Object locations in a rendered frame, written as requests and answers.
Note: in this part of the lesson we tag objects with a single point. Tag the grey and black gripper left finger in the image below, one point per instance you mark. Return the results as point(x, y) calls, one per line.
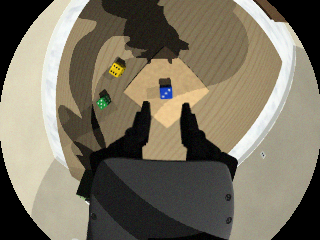
point(128, 145)

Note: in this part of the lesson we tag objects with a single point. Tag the blue die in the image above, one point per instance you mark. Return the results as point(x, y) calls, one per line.
point(166, 92)

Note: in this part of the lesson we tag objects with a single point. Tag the green die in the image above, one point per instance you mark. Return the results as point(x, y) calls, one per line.
point(103, 102)

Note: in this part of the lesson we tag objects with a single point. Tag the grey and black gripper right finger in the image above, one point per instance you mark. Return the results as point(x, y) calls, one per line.
point(198, 147)

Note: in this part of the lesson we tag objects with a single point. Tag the yellow die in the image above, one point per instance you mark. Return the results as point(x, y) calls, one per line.
point(117, 69)

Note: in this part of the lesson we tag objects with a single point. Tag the tan square mat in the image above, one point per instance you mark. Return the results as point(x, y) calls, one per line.
point(165, 68)

